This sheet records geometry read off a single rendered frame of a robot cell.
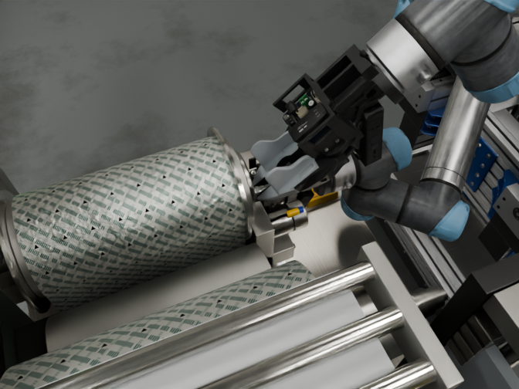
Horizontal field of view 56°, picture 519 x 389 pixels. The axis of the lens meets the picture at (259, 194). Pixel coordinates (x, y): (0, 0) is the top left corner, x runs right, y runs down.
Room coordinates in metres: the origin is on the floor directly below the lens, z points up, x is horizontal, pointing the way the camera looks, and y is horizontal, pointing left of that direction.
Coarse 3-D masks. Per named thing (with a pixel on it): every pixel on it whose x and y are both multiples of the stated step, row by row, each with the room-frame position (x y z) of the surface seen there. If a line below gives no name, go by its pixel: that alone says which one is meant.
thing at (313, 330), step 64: (384, 256) 0.15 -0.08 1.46; (256, 320) 0.11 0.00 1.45; (320, 320) 0.12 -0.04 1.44; (384, 320) 0.11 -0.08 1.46; (64, 384) 0.07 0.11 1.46; (128, 384) 0.08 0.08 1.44; (192, 384) 0.08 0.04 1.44; (256, 384) 0.07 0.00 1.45; (320, 384) 0.08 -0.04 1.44; (384, 384) 0.07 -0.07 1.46; (448, 384) 0.07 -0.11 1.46
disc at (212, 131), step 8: (208, 136) 0.42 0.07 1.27; (216, 136) 0.39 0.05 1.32; (224, 144) 0.37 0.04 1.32; (224, 152) 0.36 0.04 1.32; (232, 160) 0.35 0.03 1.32; (232, 168) 0.34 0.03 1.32; (240, 184) 0.32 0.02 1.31; (240, 192) 0.32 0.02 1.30; (248, 208) 0.31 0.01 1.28; (248, 216) 0.30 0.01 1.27; (248, 224) 0.30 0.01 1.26; (248, 232) 0.30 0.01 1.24
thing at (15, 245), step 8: (232, 152) 0.37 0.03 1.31; (240, 168) 0.35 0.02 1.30; (240, 176) 0.34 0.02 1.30; (248, 184) 0.33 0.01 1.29; (248, 192) 0.33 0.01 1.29; (248, 200) 0.32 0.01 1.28; (8, 208) 0.29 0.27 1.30; (8, 216) 0.28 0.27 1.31; (8, 224) 0.27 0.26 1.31; (8, 232) 0.26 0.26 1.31; (16, 240) 0.25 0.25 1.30; (16, 248) 0.25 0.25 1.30; (16, 256) 0.24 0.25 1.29; (24, 264) 0.23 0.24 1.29; (24, 272) 0.23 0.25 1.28; (32, 280) 0.22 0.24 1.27; (32, 288) 0.22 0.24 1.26; (40, 296) 0.22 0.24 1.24
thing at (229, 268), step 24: (216, 264) 0.26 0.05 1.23; (240, 264) 0.26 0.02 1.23; (264, 264) 0.26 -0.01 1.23; (144, 288) 0.24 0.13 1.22; (168, 288) 0.23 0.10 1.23; (192, 288) 0.23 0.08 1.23; (216, 288) 0.23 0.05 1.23; (72, 312) 0.21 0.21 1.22; (96, 312) 0.20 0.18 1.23; (120, 312) 0.20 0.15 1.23; (144, 312) 0.20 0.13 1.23; (48, 336) 0.18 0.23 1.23; (72, 336) 0.18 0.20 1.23
